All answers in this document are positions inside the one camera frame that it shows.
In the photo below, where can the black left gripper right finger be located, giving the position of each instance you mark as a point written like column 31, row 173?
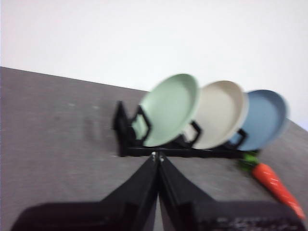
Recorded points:
column 216, row 216

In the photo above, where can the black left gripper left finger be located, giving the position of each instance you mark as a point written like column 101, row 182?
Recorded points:
column 96, row 216

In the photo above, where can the orange carrot with green leaves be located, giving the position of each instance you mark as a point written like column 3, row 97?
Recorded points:
column 269, row 178

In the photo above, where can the green plate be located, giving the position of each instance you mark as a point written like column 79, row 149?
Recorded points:
column 168, row 108

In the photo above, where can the black plate rack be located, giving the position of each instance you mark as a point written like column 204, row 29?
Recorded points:
column 168, row 152

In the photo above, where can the beige plate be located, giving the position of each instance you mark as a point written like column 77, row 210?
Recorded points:
column 221, row 113

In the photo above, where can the blue plate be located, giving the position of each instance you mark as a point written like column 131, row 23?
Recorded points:
column 262, row 120

